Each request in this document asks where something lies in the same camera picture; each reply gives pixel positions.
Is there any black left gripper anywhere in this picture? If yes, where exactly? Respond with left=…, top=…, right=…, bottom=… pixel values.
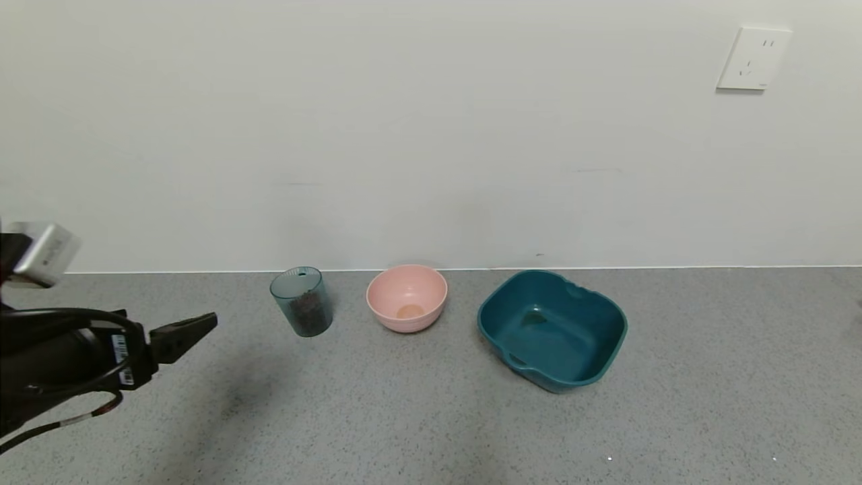
left=35, top=312, right=218, bottom=402

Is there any ribbed translucent teal cup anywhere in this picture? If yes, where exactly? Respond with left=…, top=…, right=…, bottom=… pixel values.
left=269, top=266, right=334, bottom=338

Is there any brown coffee beans pile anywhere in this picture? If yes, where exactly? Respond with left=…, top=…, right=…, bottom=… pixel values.
left=288, top=290, right=328, bottom=336

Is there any pink plastic bowl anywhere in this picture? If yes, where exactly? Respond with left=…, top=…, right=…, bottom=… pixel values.
left=366, top=263, right=449, bottom=334

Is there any teal square plastic basin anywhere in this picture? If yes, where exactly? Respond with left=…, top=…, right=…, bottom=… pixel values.
left=476, top=269, right=629, bottom=395

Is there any black camera cable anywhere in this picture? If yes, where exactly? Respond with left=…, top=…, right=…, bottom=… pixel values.
left=0, top=307, right=147, bottom=398

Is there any black cable with white labels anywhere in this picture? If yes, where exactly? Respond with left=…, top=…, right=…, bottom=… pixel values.
left=0, top=389, right=126, bottom=454

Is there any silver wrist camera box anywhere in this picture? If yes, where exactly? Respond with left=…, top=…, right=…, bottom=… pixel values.
left=3, top=222, right=82, bottom=290

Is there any white wall power outlet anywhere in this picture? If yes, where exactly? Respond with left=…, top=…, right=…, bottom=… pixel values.
left=716, top=26, right=793, bottom=92

